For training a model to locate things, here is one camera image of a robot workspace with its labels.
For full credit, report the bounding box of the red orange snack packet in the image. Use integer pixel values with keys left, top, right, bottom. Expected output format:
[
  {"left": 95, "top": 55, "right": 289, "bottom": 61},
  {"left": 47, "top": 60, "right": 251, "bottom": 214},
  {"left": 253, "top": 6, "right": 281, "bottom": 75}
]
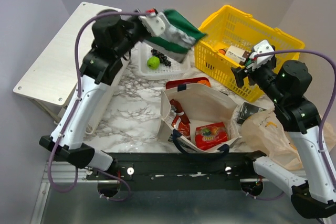
[{"left": 195, "top": 122, "right": 228, "bottom": 151}]

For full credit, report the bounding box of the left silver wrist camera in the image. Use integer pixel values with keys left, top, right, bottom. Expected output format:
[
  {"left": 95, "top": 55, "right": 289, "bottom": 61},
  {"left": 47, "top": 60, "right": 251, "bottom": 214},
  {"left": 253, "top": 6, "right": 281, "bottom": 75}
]
[{"left": 139, "top": 12, "right": 170, "bottom": 37}]

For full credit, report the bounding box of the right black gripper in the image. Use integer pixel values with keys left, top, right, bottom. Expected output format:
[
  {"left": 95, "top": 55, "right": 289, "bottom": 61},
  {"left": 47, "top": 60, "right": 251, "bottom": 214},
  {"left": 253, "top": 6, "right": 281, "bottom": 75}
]
[{"left": 230, "top": 57, "right": 285, "bottom": 104}]

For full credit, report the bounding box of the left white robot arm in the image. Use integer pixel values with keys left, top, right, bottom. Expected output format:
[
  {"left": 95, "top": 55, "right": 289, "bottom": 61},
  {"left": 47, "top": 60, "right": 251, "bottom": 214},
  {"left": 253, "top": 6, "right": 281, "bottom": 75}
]
[{"left": 39, "top": 10, "right": 152, "bottom": 179}]

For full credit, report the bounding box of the white brown bottle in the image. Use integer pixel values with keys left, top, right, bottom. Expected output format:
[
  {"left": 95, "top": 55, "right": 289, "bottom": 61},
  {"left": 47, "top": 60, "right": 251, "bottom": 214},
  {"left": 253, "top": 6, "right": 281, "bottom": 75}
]
[{"left": 225, "top": 45, "right": 249, "bottom": 66}]

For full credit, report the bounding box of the white perforated plastic basket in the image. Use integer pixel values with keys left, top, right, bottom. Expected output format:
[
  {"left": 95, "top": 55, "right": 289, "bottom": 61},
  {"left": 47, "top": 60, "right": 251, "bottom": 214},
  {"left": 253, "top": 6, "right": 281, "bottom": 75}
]
[{"left": 138, "top": 43, "right": 191, "bottom": 80}]

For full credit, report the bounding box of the dark toy grape bunch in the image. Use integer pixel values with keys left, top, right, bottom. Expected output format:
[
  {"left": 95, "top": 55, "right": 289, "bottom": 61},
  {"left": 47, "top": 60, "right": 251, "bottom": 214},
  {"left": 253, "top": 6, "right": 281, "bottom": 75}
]
[{"left": 150, "top": 49, "right": 171, "bottom": 67}]

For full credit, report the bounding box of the yellow shopping basket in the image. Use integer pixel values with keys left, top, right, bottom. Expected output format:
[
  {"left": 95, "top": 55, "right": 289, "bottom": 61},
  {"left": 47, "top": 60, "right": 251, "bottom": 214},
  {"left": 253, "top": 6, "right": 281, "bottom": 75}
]
[{"left": 194, "top": 5, "right": 305, "bottom": 103}]

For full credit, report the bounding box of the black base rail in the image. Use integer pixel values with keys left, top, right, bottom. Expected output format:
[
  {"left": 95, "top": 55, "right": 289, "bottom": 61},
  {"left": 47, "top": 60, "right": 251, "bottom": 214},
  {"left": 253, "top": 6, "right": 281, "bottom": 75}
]
[{"left": 86, "top": 152, "right": 274, "bottom": 191}]

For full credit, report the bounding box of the small orange capped item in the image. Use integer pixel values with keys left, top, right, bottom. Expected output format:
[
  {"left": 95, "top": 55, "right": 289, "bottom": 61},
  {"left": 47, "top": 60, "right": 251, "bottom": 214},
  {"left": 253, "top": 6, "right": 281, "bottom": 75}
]
[{"left": 218, "top": 49, "right": 226, "bottom": 55}]

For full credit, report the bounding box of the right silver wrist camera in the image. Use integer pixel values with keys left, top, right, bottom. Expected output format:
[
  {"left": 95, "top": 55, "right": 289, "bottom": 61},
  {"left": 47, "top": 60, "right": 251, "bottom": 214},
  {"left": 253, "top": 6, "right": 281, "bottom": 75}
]
[{"left": 245, "top": 39, "right": 275, "bottom": 71}]

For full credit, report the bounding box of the aluminium rail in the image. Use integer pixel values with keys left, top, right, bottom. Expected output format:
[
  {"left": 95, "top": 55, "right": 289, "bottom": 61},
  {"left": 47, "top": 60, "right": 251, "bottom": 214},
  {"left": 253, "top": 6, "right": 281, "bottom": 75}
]
[{"left": 42, "top": 162, "right": 87, "bottom": 183}]

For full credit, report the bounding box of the green snack packet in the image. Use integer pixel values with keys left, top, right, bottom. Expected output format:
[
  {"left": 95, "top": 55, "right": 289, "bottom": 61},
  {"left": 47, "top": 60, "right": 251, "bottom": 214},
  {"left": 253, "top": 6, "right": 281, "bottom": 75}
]
[{"left": 144, "top": 9, "right": 206, "bottom": 63}]

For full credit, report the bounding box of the peach plastic grocery bag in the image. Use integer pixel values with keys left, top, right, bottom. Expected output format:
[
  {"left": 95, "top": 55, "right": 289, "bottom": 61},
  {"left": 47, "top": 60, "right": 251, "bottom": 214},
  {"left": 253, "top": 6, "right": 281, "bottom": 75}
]
[{"left": 240, "top": 111, "right": 336, "bottom": 171}]

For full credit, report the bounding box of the green toy apple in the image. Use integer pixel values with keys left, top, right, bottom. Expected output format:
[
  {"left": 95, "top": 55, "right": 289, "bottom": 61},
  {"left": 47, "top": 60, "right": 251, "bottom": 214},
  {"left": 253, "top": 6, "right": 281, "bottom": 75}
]
[{"left": 146, "top": 56, "right": 160, "bottom": 69}]

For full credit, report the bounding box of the red lacquer tray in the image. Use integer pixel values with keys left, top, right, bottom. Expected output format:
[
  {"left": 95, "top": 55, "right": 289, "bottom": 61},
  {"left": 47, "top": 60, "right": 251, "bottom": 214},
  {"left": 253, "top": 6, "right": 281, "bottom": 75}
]
[{"left": 165, "top": 77, "right": 210, "bottom": 89}]

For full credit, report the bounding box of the white wooden shelf stand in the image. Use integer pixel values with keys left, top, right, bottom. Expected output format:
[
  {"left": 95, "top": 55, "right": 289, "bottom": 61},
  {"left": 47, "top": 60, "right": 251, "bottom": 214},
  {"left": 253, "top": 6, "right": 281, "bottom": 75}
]
[{"left": 13, "top": 2, "right": 108, "bottom": 123}]

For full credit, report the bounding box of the beige canvas tote bag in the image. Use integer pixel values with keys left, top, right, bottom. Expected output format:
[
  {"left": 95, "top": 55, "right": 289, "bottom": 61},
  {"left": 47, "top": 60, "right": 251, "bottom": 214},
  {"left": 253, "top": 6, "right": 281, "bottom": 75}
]
[{"left": 157, "top": 83, "right": 242, "bottom": 154}]

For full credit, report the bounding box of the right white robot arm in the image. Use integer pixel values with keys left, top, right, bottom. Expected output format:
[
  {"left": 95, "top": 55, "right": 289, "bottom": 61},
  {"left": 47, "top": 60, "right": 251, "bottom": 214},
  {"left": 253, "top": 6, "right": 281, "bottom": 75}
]
[{"left": 232, "top": 60, "right": 335, "bottom": 219}]

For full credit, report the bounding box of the black green razor box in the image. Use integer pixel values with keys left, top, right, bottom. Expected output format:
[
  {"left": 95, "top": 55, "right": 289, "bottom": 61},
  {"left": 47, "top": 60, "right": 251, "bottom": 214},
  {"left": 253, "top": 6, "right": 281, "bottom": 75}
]
[{"left": 236, "top": 102, "right": 266, "bottom": 125}]

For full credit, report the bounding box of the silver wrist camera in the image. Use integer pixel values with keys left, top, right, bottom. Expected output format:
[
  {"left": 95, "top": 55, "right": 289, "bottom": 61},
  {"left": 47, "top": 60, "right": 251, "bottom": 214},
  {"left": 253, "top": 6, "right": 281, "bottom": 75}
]
[
  {"left": 139, "top": 12, "right": 170, "bottom": 37},
  {"left": 245, "top": 39, "right": 275, "bottom": 71}
]

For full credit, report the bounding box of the orange toy pumpkin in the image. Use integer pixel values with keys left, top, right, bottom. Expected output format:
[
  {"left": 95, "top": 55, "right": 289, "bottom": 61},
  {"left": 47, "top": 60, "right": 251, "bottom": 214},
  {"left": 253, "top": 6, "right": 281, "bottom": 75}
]
[{"left": 197, "top": 80, "right": 212, "bottom": 87}]

